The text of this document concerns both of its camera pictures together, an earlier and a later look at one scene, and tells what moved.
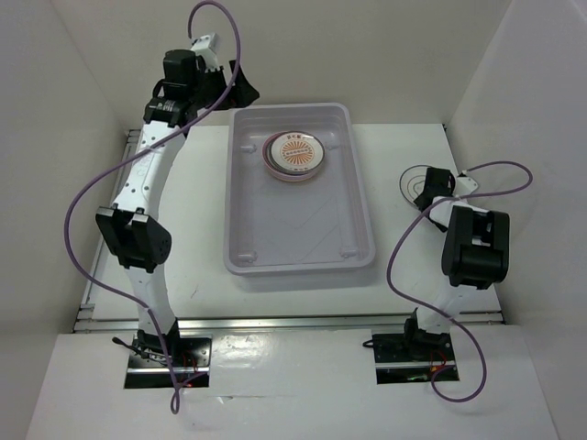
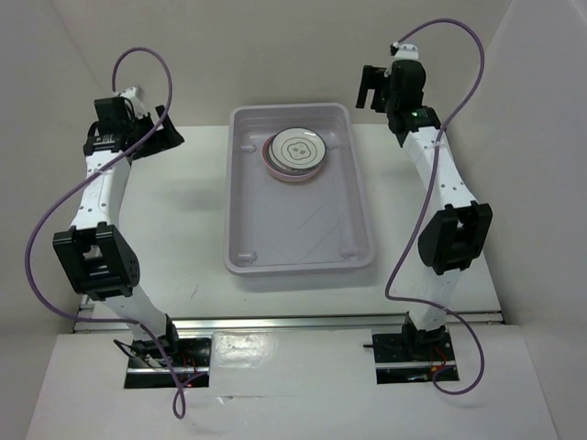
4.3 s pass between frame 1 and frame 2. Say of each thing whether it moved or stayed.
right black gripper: moved
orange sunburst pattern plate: moved
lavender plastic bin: stayed
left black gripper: moved
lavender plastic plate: stayed
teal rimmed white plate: stayed
